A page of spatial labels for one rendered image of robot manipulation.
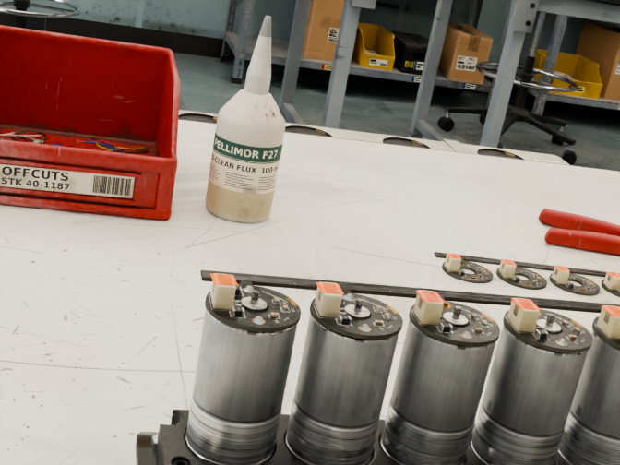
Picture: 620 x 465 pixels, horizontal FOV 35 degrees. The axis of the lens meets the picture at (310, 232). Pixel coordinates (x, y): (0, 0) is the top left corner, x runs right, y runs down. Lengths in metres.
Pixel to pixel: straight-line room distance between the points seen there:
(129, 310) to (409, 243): 0.17
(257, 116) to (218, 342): 0.24
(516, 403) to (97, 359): 0.15
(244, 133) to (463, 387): 0.24
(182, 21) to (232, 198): 4.18
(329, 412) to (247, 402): 0.02
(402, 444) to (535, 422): 0.04
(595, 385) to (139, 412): 0.14
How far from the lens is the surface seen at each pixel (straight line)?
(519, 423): 0.28
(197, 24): 4.67
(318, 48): 4.33
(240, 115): 0.47
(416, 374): 0.27
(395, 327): 0.26
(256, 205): 0.49
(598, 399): 0.30
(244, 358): 0.25
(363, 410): 0.26
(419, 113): 3.39
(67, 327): 0.37
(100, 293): 0.40
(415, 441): 0.28
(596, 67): 4.88
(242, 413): 0.26
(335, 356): 0.26
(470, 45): 4.48
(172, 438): 0.27
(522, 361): 0.28
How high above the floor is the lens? 0.92
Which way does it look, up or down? 20 degrees down
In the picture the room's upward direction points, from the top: 11 degrees clockwise
